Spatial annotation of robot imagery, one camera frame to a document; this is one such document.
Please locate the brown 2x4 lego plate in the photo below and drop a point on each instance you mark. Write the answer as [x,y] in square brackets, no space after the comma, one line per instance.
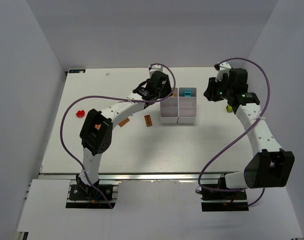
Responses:
[123,122]

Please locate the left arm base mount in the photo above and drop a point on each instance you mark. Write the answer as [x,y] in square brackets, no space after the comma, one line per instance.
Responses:
[78,199]

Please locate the small red lego piece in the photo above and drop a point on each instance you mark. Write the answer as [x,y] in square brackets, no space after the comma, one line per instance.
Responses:
[80,113]

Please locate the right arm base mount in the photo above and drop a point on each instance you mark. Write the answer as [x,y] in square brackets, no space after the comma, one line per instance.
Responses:
[215,201]

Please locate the aluminium table rail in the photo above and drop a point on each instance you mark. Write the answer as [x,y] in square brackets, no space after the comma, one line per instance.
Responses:
[125,176]

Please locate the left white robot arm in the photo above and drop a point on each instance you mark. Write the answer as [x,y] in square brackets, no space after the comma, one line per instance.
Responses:
[96,132]

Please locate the white right divided container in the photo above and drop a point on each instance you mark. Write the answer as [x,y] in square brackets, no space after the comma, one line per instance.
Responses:
[187,106]

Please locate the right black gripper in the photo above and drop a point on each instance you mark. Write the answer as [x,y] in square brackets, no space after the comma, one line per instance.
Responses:
[211,90]

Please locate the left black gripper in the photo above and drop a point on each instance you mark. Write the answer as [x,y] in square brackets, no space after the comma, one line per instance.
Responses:
[163,83]

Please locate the teal rounded lego brick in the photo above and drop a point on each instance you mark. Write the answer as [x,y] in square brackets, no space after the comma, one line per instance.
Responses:
[187,93]

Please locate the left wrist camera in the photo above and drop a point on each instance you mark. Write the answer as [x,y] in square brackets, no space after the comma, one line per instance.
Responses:
[155,68]

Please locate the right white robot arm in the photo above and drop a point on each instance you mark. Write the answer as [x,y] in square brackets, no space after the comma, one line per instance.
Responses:
[270,166]

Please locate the brown lego plate upside down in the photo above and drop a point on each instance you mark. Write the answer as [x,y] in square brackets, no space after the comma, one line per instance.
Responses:
[148,120]

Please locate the lime green small lego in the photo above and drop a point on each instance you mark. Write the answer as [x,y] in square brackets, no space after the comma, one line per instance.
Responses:
[229,109]

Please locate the blue table label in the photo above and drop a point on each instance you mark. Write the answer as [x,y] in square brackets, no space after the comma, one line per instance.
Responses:
[78,71]

